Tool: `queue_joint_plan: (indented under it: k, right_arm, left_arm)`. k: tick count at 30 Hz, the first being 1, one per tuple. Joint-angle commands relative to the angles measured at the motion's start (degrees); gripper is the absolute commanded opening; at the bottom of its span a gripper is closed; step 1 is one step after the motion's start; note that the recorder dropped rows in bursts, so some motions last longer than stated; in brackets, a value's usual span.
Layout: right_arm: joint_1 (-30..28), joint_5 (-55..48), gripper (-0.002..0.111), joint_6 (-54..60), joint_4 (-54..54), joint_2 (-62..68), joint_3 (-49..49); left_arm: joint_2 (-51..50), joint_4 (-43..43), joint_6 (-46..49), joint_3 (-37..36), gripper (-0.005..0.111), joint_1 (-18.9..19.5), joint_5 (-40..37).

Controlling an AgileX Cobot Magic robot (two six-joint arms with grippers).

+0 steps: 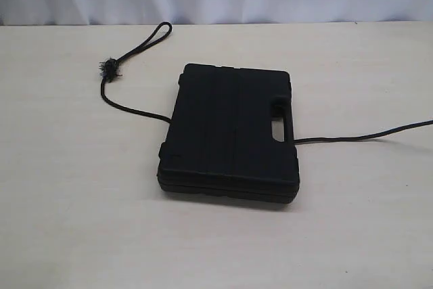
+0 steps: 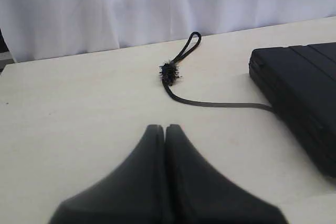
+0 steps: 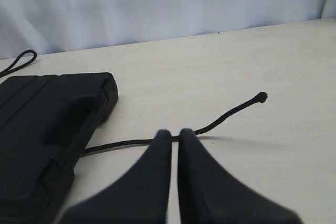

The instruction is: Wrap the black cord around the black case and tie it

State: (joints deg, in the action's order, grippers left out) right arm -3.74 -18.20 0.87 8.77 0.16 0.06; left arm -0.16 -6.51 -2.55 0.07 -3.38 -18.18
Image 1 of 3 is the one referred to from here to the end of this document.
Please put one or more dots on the black plastic carrying case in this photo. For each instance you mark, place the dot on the black plastic carrying case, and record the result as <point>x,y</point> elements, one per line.
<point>231,134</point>

